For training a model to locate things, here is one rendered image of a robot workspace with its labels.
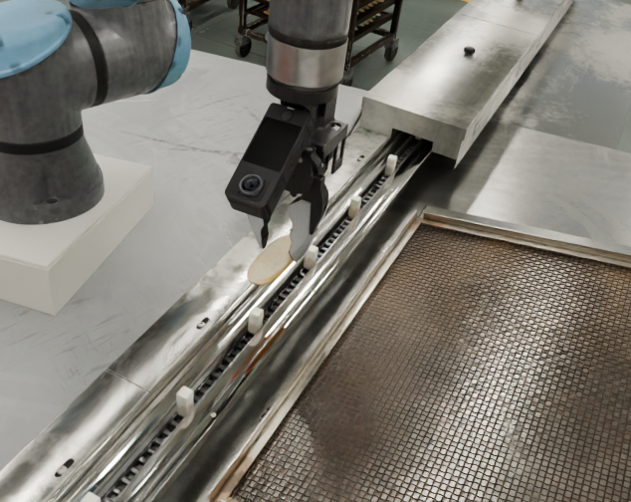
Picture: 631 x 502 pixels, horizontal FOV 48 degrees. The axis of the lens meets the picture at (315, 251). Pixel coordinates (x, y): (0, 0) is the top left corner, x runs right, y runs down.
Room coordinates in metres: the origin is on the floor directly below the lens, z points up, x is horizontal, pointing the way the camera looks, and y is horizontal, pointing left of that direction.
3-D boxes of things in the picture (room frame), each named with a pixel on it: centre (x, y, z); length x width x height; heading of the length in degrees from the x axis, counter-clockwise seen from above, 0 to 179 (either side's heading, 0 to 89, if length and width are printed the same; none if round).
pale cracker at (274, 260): (0.62, 0.04, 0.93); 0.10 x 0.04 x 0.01; 158
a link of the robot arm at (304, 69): (0.65, 0.04, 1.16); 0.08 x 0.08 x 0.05
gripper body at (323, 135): (0.65, 0.03, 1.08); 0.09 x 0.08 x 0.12; 158
